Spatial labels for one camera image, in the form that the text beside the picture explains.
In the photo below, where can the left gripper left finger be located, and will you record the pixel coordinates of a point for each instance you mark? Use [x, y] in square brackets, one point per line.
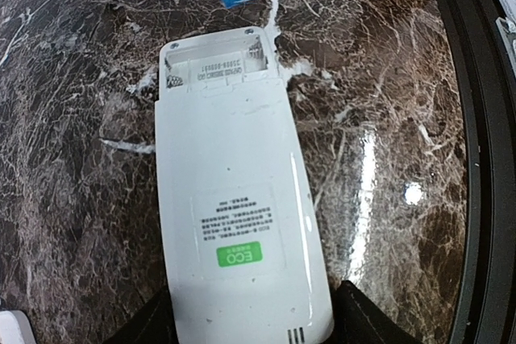
[152, 324]

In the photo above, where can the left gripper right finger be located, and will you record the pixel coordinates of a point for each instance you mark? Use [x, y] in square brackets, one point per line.
[359, 320]

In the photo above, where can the white remote control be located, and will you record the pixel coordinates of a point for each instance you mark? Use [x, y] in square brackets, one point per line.
[243, 256]

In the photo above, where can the white battery cover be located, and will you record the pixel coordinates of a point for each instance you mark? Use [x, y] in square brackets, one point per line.
[16, 328]

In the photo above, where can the black front rail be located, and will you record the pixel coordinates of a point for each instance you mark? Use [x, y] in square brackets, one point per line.
[485, 311]

